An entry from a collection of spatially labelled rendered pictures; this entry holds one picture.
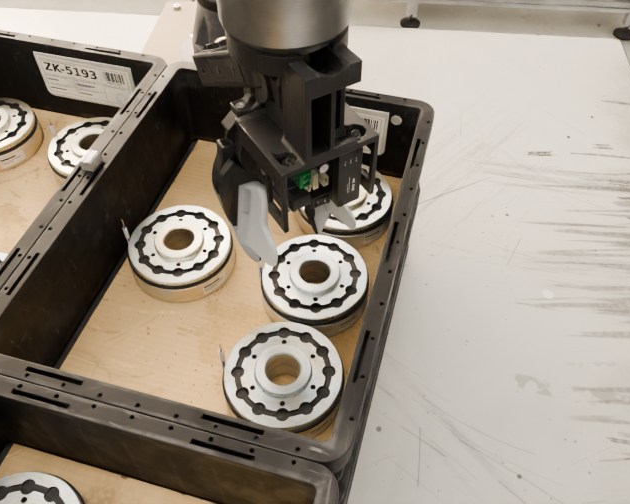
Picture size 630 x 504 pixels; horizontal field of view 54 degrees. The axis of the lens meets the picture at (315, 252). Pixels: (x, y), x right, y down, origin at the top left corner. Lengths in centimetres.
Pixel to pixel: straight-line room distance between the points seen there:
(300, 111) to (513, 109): 76
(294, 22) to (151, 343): 36
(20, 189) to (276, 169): 46
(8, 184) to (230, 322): 33
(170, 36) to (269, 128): 67
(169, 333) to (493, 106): 68
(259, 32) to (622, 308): 62
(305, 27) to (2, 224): 49
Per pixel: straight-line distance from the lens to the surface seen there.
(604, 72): 122
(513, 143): 102
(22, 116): 84
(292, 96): 36
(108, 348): 61
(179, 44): 103
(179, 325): 61
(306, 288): 57
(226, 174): 43
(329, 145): 37
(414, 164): 60
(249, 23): 34
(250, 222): 47
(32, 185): 78
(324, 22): 34
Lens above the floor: 133
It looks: 51 degrees down
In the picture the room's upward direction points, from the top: straight up
